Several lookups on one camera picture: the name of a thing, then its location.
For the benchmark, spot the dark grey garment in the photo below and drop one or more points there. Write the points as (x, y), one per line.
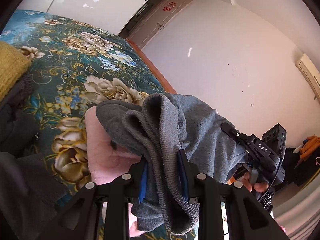
(29, 194)

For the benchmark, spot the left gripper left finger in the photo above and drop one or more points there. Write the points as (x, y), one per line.
(106, 204)

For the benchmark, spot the mustard yellow knit sweater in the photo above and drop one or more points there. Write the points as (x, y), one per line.
(14, 66)

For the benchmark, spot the teal floral bedspread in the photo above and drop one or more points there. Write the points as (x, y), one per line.
(74, 66)

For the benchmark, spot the white air conditioner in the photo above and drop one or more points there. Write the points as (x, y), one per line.
(310, 73)

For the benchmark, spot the pink folded blanket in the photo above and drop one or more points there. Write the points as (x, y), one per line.
(105, 162)

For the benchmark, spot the red door decoration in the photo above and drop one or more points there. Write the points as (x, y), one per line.
(169, 6)

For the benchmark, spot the grey-blue knit sweater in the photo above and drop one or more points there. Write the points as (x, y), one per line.
(158, 129)

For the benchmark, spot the person right hand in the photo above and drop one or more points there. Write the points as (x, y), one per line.
(258, 187)

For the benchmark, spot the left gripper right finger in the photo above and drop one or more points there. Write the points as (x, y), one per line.
(226, 211)

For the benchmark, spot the beige room door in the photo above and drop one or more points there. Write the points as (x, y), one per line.
(155, 21)

